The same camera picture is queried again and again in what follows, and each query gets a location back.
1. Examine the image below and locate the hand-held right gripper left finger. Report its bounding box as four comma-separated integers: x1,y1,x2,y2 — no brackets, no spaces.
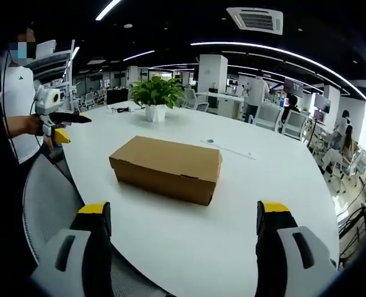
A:
30,200,114,297

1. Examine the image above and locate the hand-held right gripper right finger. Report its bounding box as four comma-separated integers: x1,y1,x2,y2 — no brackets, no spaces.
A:
255,199,339,297

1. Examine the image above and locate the brown cardboard shoe box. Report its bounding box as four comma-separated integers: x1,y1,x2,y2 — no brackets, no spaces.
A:
108,135,224,207

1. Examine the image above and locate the person's left hand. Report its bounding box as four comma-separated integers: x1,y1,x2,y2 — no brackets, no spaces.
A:
27,113,54,152

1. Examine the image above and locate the person's white shirt torso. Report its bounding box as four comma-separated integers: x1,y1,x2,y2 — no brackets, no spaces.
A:
0,65,45,165

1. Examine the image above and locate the metal shelf rack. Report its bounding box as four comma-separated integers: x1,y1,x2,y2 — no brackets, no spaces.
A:
30,39,81,94

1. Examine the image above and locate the black desk monitor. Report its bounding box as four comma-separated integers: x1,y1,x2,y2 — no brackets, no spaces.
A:
106,89,129,106

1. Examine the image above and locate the grey mesh office chair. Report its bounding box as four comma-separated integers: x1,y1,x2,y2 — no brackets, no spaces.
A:
21,152,171,297

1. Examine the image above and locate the green plant in white pot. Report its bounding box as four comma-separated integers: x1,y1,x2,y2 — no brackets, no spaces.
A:
129,75,187,123

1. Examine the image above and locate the short ceiling light strip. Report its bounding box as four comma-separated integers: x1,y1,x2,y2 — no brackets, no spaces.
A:
95,0,123,22

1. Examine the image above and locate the white office chair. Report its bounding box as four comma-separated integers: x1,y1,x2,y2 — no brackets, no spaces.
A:
255,105,282,129
282,109,311,139
185,87,210,111

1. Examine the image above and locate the white square pillar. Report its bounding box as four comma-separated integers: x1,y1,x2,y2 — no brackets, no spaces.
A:
198,54,229,93

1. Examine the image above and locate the ceiling air conditioner vent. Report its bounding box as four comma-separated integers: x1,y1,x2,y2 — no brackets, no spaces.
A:
225,6,284,36

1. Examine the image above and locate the long curved ceiling light strip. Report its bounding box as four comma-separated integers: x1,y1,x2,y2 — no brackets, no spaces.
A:
190,41,366,97

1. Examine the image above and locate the bundle of black cables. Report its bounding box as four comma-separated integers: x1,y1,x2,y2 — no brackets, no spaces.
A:
337,202,366,270

